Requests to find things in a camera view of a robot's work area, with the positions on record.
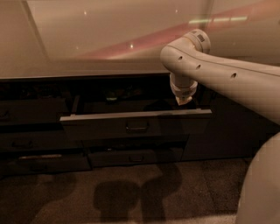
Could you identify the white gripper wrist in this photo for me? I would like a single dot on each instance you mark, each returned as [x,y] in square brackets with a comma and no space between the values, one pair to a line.
[184,90]

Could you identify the dark drawer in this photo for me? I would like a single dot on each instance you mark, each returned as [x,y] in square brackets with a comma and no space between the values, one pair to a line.
[98,120]
[37,141]
[50,163]
[121,142]
[33,111]
[134,157]

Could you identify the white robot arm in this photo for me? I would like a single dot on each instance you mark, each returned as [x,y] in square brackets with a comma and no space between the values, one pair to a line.
[254,86]

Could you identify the dark cabinet door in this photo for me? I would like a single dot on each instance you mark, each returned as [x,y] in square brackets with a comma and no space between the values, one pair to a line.
[232,132]

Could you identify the green snack bag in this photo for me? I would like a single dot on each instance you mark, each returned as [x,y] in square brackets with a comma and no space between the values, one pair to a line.
[111,99]

